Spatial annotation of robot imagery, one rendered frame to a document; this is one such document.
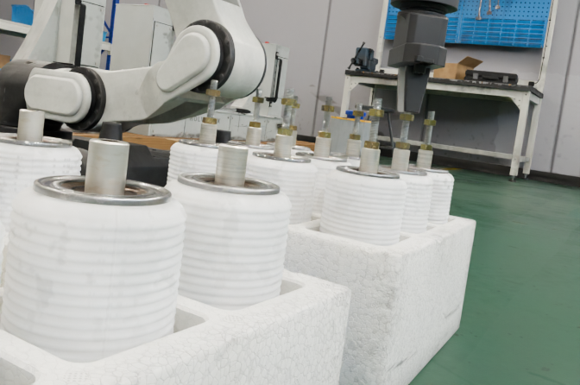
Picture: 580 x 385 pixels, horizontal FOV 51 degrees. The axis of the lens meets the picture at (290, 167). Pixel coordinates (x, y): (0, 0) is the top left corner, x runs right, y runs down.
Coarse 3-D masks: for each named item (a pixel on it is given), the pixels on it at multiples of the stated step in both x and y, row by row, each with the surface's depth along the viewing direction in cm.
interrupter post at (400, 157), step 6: (396, 150) 81; (402, 150) 81; (408, 150) 81; (396, 156) 81; (402, 156) 81; (408, 156) 81; (396, 162) 81; (402, 162) 81; (396, 168) 81; (402, 168) 81
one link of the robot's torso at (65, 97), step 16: (32, 80) 137; (48, 80) 135; (64, 80) 132; (80, 80) 131; (32, 96) 137; (48, 96) 135; (64, 96) 132; (80, 96) 130; (48, 112) 135; (64, 112) 132; (80, 112) 131
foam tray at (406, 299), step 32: (288, 224) 71; (448, 224) 87; (288, 256) 68; (320, 256) 66; (352, 256) 65; (384, 256) 63; (416, 256) 67; (448, 256) 82; (352, 288) 65; (384, 288) 63; (416, 288) 70; (448, 288) 85; (352, 320) 65; (384, 320) 63; (416, 320) 72; (448, 320) 89; (352, 352) 65; (384, 352) 63; (416, 352) 75; (352, 384) 65; (384, 384) 64
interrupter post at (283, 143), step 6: (276, 138) 76; (282, 138) 76; (288, 138) 76; (276, 144) 76; (282, 144) 76; (288, 144) 76; (276, 150) 76; (282, 150) 76; (288, 150) 76; (276, 156) 76; (282, 156) 76; (288, 156) 76
